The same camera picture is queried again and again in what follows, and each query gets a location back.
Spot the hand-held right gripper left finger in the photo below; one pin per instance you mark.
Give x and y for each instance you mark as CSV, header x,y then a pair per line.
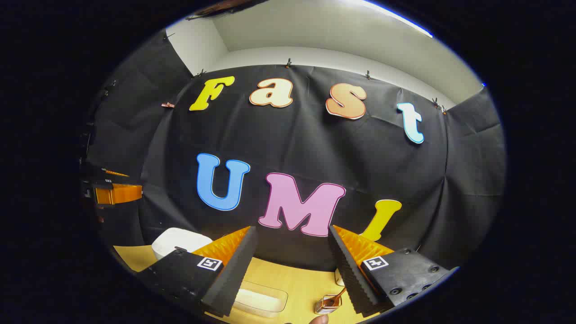
x,y
234,274

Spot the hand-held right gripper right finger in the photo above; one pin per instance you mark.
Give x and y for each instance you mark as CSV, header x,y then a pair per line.
x,y
348,274

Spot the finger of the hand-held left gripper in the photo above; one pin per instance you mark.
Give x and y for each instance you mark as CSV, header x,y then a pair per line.
x,y
121,193
116,173

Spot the brown wooden spoon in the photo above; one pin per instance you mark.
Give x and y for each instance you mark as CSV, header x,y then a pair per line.
x,y
338,294

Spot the white rice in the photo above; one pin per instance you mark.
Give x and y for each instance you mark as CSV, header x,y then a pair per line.
x,y
258,300

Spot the white rice cooker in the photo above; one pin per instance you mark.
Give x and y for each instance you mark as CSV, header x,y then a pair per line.
x,y
180,238

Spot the white toaster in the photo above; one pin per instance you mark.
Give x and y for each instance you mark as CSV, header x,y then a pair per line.
x,y
338,279

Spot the clear plastic box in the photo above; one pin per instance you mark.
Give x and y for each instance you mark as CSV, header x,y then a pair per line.
x,y
281,290

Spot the black backdrop cloth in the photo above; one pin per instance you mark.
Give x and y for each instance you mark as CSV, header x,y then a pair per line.
x,y
315,148

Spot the person's dark hair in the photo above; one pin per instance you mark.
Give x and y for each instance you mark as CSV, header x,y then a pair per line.
x,y
216,9

